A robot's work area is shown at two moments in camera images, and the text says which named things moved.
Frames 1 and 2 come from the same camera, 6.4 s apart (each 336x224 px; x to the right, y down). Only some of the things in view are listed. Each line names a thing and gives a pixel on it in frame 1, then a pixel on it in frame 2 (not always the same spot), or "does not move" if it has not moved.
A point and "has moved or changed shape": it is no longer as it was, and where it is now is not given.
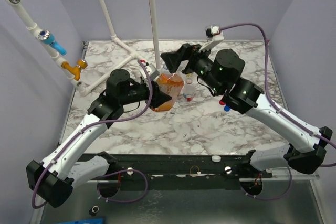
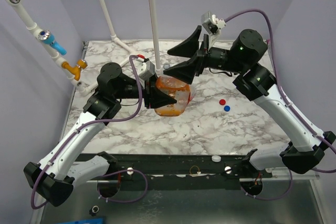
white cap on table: [216, 158] does not move
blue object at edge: [88, 221] does not move
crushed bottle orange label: [171, 84] has moved or changed shape
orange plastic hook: [75, 70] does not move
